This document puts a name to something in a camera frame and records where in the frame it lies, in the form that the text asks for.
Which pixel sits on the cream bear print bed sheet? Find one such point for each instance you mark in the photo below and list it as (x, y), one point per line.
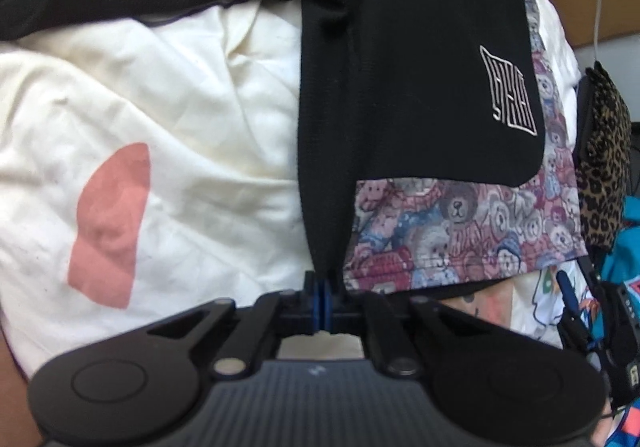
(175, 127)

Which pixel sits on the teddy bear patterned shirt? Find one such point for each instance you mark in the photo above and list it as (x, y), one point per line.
(450, 237)

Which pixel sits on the teal printed blanket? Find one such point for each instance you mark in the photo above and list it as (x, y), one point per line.
(622, 252)

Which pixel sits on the leopard print garment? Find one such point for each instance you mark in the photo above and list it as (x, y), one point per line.
(602, 152)

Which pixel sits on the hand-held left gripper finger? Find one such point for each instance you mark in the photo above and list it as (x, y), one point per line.
(327, 309)
(315, 307)

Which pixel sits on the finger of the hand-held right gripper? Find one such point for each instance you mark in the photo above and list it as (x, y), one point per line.
(565, 282)

